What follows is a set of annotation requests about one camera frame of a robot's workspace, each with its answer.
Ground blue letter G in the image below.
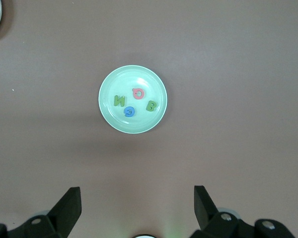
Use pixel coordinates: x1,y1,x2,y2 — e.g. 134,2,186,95
123,106,136,118

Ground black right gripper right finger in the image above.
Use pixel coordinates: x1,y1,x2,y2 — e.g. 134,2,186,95
190,185,295,238

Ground brown table mat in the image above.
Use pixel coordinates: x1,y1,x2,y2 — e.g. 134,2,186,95
0,0,298,238

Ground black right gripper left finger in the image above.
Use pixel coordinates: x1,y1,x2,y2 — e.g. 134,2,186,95
0,187,82,238

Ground green letter N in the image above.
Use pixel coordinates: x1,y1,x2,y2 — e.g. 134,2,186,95
113,95,126,107

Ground green round plate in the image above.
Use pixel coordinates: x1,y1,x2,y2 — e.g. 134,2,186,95
98,64,168,135

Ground green letter B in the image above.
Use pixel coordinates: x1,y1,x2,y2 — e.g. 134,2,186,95
146,101,158,113

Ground pink letter Q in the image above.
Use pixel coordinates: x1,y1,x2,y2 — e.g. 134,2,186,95
132,87,146,101

